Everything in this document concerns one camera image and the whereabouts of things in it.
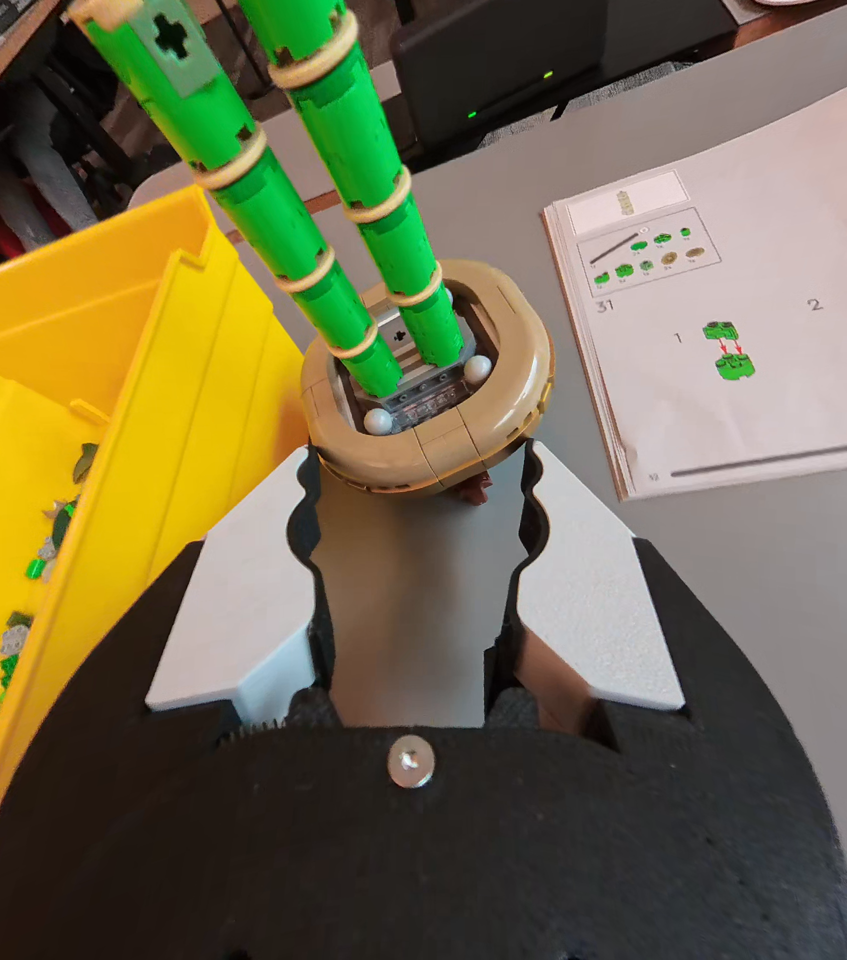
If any pile of loose brick pieces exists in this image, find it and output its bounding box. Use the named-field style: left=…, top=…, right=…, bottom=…
left=0, top=442, right=102, bottom=849

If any open instruction booklet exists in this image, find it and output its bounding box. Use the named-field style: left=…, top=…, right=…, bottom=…
left=541, top=131, right=847, bottom=502

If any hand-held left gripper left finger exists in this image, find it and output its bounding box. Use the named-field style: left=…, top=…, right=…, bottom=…
left=144, top=444, right=338, bottom=727

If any grey desk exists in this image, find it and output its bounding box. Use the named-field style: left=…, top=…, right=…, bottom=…
left=127, top=41, right=847, bottom=960

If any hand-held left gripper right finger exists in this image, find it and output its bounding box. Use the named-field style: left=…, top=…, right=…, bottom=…
left=483, top=438, right=687, bottom=730

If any green bamboo brick model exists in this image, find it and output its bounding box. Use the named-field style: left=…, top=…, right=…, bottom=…
left=67, top=0, right=556, bottom=507

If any black box with green lights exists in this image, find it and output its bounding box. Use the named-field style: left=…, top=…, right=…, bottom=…
left=391, top=0, right=608, bottom=155

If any yellow plastic bin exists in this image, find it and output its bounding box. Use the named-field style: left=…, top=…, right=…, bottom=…
left=0, top=183, right=312, bottom=916

